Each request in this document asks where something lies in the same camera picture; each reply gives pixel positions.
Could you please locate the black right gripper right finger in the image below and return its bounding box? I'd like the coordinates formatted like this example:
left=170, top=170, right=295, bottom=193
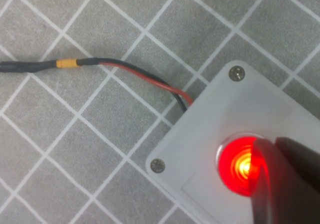
left=274, top=136, right=320, bottom=197

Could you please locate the illuminated red push button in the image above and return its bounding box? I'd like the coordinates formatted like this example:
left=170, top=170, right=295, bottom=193
left=214, top=132, right=266, bottom=199

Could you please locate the black wire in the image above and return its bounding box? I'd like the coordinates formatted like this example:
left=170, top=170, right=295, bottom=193
left=76, top=56, right=189, bottom=113

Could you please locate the red wire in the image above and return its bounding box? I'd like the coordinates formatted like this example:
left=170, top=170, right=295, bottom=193
left=98, top=61, right=195, bottom=106

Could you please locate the grey grid-pattern tablecloth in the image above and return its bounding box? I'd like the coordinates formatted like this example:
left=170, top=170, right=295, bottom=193
left=0, top=0, right=320, bottom=224

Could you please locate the yellow cable connector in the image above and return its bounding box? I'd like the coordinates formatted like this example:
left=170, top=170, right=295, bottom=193
left=55, top=58, right=82, bottom=70

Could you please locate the white single-button switch box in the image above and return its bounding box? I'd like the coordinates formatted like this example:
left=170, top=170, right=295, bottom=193
left=145, top=60, right=320, bottom=224

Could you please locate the black sheathed cable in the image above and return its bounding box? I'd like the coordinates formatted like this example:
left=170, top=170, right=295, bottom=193
left=0, top=60, right=58, bottom=74

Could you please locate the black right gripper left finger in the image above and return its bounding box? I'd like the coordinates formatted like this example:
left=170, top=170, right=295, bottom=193
left=249, top=137, right=320, bottom=224

